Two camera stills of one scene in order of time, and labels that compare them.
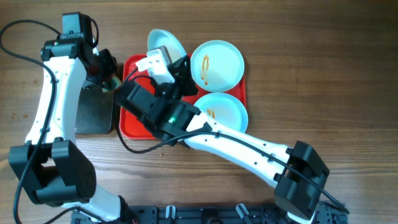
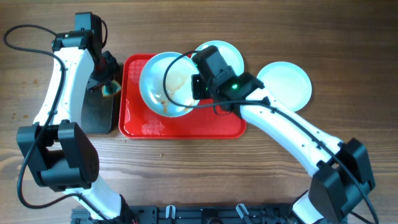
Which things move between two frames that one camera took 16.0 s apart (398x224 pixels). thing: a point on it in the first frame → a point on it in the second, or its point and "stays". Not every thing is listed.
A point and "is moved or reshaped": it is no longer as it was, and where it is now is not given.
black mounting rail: [216, 214] stays
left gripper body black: [104, 67] stays
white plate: [158, 38] is moved or reshaped
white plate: [225, 108] → [288, 82]
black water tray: [95, 111] stays
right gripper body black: [179, 86] → [200, 87]
